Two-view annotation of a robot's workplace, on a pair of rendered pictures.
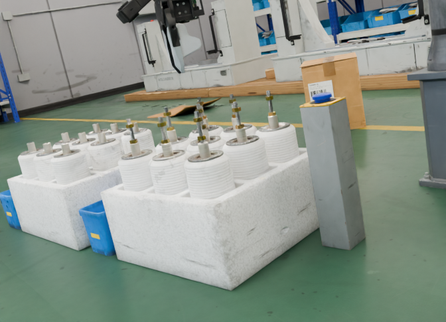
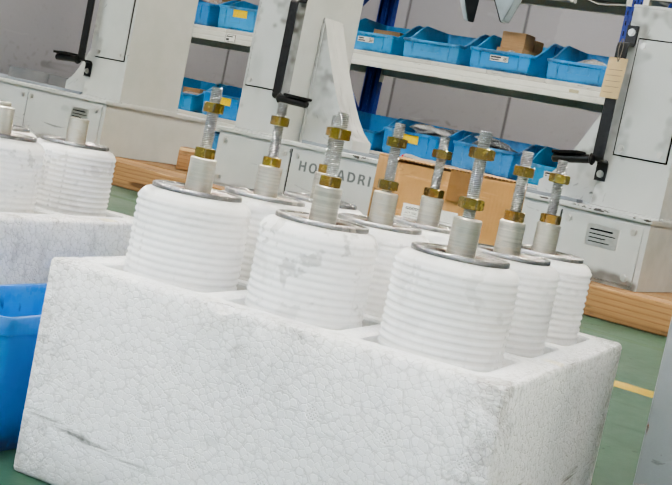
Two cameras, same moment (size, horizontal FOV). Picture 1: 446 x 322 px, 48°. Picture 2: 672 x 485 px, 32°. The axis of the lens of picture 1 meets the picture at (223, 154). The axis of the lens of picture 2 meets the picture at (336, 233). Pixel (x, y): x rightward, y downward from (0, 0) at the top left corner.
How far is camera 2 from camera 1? 0.52 m
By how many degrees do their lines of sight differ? 22
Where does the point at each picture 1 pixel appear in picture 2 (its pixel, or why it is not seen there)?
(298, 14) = (313, 55)
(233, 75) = (102, 129)
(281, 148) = (561, 309)
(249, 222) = (521, 466)
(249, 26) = (175, 37)
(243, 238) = not seen: outside the picture
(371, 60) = not seen: hidden behind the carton
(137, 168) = (208, 227)
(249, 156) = (532, 297)
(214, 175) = (490, 311)
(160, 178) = (299, 274)
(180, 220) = (353, 404)
